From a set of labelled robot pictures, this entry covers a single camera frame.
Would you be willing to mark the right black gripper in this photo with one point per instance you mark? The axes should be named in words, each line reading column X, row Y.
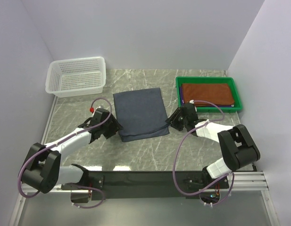
column 173, row 119

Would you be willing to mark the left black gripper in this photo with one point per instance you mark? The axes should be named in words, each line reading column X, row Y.
column 115, row 126

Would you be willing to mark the purple towel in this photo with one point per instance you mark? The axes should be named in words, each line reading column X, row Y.
column 180, row 94

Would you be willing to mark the grey towel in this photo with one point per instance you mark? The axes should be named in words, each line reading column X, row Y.
column 141, row 113

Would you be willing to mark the orange brown towel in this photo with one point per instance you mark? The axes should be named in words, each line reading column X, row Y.
column 202, row 93

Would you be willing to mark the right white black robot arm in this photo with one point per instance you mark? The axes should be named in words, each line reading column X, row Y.
column 237, row 145

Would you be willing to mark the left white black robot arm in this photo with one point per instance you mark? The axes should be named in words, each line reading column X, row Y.
column 42, row 168

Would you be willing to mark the white plastic basket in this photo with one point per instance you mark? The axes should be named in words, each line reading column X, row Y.
column 76, row 77

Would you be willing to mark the green plastic tray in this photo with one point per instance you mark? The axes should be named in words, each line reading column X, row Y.
column 237, row 102

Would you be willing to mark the black base beam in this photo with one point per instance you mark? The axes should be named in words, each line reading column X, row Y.
column 141, row 184

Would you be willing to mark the aluminium frame rail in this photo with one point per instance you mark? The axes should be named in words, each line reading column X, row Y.
column 249, row 204

